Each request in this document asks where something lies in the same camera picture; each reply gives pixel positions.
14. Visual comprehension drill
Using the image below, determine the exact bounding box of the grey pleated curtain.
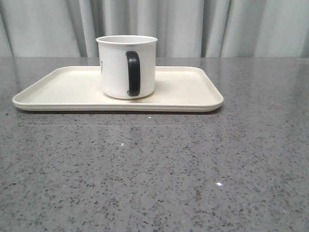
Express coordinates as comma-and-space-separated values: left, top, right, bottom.
0, 0, 309, 58

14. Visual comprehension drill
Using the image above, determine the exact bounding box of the cream rectangular plastic tray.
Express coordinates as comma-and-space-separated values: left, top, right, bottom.
12, 66, 224, 112

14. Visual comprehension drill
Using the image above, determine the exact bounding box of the white smiley mug black handle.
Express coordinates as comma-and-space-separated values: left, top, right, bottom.
96, 35, 158, 99

